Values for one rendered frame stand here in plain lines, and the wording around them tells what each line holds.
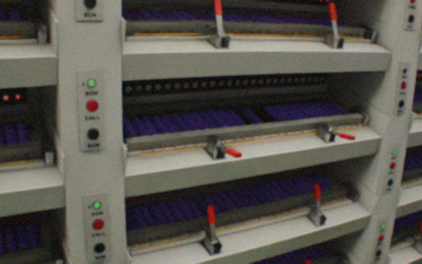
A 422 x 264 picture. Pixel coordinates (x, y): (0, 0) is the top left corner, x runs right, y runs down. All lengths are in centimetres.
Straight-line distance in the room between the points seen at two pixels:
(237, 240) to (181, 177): 22
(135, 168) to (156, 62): 18
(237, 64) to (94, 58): 25
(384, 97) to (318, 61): 23
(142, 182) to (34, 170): 17
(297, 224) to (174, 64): 47
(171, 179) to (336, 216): 45
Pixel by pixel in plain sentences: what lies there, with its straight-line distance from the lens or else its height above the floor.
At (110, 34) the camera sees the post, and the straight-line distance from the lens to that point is 67.
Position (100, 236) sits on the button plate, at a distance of 75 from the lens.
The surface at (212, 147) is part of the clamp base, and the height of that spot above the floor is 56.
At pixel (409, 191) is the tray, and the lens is 128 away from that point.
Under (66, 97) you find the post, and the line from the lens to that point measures 66.
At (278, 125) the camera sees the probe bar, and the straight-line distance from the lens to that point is 90.
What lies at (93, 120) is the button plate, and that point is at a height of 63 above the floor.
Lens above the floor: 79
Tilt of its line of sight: 15 degrees down
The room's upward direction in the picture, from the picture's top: 2 degrees clockwise
